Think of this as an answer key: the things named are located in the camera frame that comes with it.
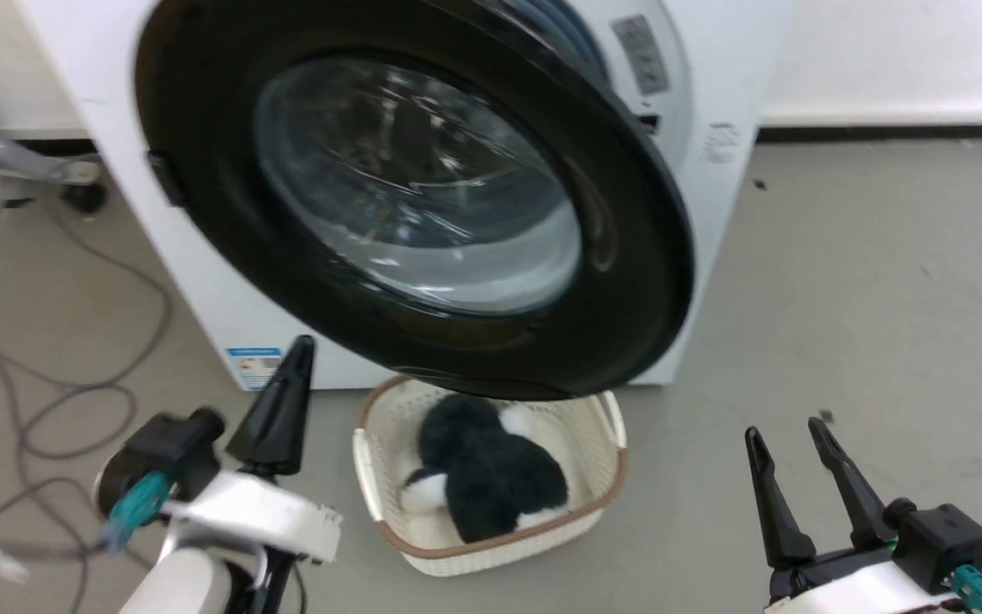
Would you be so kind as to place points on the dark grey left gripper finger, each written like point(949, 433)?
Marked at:
point(274, 426)

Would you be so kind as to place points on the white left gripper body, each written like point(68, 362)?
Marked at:
point(261, 512)

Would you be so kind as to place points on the black round glass washer door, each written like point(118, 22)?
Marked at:
point(201, 170)

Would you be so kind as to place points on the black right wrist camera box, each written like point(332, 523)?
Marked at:
point(938, 537)

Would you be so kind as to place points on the cream plastic laundry basket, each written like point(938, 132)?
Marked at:
point(386, 448)

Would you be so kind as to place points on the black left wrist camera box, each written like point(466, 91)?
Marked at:
point(176, 448)

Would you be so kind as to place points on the black and white plush toy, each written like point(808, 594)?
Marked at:
point(491, 477)

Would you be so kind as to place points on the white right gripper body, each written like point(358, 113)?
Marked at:
point(857, 588)

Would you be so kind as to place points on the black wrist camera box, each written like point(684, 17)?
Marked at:
point(938, 537)
point(176, 448)

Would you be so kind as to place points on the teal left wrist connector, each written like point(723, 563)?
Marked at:
point(137, 503)

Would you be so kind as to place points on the blue energy label sticker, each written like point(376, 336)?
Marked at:
point(254, 367)

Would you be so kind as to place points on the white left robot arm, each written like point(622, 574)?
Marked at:
point(176, 588)

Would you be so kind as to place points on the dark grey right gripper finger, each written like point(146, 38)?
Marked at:
point(776, 520)
point(857, 507)

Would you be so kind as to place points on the grey warning sticker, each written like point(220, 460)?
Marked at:
point(640, 53)

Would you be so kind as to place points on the white washing machine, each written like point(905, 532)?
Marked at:
point(201, 294)

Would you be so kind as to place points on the grey cart frame with caster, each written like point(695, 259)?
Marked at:
point(31, 160)

